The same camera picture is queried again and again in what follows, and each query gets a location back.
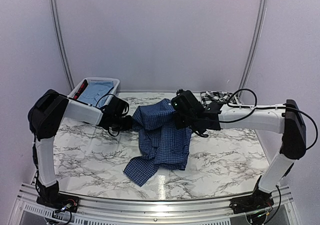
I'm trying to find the blue checked shirt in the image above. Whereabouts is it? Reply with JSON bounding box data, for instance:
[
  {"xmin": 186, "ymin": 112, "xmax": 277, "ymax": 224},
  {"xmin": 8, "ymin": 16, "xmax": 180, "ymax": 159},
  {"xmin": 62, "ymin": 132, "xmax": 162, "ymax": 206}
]
[{"xmin": 123, "ymin": 98, "xmax": 192, "ymax": 187}]

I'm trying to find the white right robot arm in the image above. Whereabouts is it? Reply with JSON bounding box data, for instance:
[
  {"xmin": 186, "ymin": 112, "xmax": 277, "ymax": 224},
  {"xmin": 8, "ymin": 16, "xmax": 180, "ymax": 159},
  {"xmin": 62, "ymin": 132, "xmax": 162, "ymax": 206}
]
[{"xmin": 171, "ymin": 97, "xmax": 307, "ymax": 209}]

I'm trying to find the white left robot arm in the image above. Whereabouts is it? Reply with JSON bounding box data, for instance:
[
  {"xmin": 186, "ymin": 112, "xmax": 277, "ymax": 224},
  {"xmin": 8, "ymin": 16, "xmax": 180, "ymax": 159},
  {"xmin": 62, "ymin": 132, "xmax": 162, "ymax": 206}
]
[{"xmin": 27, "ymin": 89, "xmax": 133, "ymax": 208}]

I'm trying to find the black white plaid shirt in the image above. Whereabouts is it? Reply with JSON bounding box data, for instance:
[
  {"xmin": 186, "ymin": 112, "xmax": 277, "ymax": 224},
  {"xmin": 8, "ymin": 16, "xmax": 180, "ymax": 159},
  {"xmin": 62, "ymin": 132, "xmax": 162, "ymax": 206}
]
[{"xmin": 200, "ymin": 91, "xmax": 240, "ymax": 109}]

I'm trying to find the white plastic basket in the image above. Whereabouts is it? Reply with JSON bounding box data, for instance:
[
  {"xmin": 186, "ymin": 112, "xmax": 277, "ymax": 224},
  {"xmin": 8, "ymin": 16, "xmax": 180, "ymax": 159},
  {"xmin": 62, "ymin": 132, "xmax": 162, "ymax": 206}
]
[{"xmin": 68, "ymin": 77, "xmax": 120, "ymax": 104}]

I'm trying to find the light blue folded shirt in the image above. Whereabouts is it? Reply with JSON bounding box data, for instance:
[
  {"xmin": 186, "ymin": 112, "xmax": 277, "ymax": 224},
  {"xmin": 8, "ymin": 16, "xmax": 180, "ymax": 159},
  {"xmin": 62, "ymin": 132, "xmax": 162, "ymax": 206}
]
[{"xmin": 77, "ymin": 81, "xmax": 114, "ymax": 108}]

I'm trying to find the red black folded garment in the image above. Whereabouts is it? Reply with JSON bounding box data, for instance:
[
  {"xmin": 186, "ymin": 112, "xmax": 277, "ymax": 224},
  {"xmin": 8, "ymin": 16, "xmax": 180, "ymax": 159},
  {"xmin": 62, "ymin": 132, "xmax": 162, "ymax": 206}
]
[{"xmin": 73, "ymin": 79, "xmax": 88, "ymax": 100}]

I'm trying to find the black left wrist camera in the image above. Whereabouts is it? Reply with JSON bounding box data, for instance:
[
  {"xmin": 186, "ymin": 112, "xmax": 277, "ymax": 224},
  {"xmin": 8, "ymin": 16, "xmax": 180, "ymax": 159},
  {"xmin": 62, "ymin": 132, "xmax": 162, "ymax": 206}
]
[{"xmin": 100, "ymin": 96, "xmax": 129, "ymax": 117}]

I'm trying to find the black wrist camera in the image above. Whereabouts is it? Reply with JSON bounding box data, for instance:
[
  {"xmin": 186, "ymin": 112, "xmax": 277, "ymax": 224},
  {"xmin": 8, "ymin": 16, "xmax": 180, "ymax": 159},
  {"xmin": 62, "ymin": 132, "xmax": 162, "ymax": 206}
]
[
  {"xmin": 100, "ymin": 96, "xmax": 129, "ymax": 117},
  {"xmin": 171, "ymin": 88, "xmax": 205, "ymax": 116}
]

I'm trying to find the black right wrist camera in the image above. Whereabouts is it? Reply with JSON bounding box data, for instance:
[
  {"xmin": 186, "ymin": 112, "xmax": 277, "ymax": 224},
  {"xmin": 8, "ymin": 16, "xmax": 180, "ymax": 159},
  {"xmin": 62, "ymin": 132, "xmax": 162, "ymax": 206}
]
[{"xmin": 171, "ymin": 88, "xmax": 205, "ymax": 116}]

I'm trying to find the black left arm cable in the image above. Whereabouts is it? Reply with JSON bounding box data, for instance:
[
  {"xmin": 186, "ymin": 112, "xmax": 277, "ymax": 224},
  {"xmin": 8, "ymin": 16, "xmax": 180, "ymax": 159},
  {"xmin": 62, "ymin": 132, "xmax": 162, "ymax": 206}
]
[{"xmin": 95, "ymin": 93, "xmax": 131, "ymax": 138}]

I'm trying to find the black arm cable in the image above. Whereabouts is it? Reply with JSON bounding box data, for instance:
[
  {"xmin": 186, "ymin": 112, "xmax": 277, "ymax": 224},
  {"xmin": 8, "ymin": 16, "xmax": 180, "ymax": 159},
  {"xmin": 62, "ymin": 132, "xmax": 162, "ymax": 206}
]
[
  {"xmin": 95, "ymin": 93, "xmax": 131, "ymax": 138},
  {"xmin": 226, "ymin": 88, "xmax": 258, "ymax": 108}
]

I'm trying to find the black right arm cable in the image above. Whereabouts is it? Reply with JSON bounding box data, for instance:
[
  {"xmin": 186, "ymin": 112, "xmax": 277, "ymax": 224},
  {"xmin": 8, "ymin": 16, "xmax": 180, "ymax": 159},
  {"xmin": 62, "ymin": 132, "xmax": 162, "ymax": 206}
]
[{"xmin": 226, "ymin": 88, "xmax": 258, "ymax": 108}]

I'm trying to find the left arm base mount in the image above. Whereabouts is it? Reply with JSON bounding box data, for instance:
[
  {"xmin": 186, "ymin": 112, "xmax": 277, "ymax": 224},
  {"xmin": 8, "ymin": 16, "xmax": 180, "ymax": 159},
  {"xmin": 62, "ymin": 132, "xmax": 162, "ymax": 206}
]
[{"xmin": 36, "ymin": 194, "xmax": 80, "ymax": 213}]

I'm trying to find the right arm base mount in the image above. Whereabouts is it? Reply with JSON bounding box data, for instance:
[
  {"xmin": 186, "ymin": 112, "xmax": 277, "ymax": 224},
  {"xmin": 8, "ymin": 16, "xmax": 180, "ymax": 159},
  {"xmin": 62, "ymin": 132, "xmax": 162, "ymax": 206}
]
[{"xmin": 229, "ymin": 195, "xmax": 274, "ymax": 214}]

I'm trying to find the aluminium front rail frame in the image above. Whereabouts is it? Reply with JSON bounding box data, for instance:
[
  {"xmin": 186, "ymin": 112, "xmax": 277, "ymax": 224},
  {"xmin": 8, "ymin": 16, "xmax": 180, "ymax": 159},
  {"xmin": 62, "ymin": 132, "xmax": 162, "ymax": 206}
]
[{"xmin": 8, "ymin": 183, "xmax": 302, "ymax": 225}]

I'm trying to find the left aluminium wall post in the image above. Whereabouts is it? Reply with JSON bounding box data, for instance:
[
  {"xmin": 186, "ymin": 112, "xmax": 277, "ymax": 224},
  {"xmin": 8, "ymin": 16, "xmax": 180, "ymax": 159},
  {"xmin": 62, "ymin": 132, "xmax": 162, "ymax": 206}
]
[{"xmin": 49, "ymin": 0, "xmax": 75, "ymax": 91}]

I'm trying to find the aluminium wall post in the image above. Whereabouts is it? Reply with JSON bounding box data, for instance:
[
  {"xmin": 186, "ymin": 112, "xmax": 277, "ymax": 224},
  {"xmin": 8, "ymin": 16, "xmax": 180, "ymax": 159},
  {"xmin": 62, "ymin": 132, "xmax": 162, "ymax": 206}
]
[
  {"xmin": 238, "ymin": 0, "xmax": 268, "ymax": 89},
  {"xmin": 49, "ymin": 0, "xmax": 75, "ymax": 91}
]

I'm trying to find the right aluminium wall post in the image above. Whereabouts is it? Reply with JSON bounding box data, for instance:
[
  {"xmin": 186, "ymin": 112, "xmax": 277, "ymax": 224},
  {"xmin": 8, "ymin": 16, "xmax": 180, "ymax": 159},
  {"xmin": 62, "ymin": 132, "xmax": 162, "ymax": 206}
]
[{"xmin": 238, "ymin": 0, "xmax": 268, "ymax": 89}]

